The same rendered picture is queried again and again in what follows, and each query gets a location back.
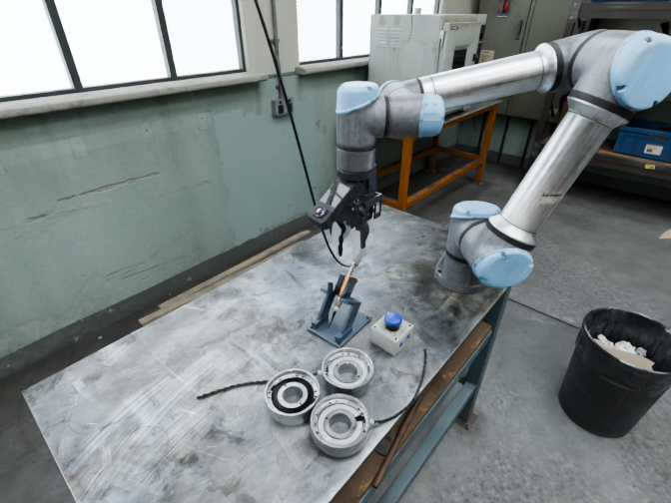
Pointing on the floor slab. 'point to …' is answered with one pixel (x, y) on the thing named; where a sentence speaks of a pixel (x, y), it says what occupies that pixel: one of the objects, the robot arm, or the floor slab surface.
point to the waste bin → (615, 372)
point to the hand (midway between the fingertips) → (346, 256)
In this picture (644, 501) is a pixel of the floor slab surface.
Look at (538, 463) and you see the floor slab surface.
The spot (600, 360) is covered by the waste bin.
